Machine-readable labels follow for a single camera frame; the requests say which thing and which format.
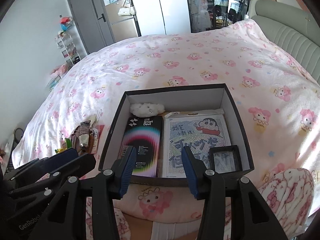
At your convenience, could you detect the yellow snack packet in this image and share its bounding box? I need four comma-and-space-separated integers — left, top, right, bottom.
55, 148, 66, 154

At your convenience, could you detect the glass display cabinet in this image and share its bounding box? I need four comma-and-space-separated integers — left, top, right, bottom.
187, 0, 249, 33

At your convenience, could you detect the cartoon diamond painting kit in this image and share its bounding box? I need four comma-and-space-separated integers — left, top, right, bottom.
161, 108, 231, 178

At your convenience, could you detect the hand cream tube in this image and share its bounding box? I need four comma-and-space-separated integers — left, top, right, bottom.
73, 120, 93, 155

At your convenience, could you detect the pink pajama sleeve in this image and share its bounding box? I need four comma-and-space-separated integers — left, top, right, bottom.
259, 168, 314, 238

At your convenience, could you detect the green snack packet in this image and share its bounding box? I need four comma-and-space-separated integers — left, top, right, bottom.
65, 138, 72, 149

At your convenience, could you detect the small black picture frame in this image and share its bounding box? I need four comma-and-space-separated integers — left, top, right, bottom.
209, 145, 242, 174

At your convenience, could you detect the white fluffy plush toy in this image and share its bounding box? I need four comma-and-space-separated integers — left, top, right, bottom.
130, 103, 165, 118

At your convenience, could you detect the grey door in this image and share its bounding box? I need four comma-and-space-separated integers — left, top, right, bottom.
67, 0, 114, 54

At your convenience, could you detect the pink cartoon blanket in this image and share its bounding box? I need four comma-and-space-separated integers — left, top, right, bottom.
12, 20, 319, 214

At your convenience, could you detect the white wire shelf rack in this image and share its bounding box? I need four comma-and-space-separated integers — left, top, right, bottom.
55, 31, 81, 67

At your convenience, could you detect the person's leg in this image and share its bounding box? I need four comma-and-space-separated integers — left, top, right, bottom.
125, 214, 201, 240

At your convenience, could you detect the grey padded headboard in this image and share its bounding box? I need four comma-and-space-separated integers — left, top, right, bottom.
248, 0, 319, 82

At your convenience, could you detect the black Smart Devil box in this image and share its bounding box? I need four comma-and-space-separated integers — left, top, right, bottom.
118, 116, 163, 178

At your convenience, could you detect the black cardboard storage box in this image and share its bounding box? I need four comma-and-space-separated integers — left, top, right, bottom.
99, 83, 254, 186

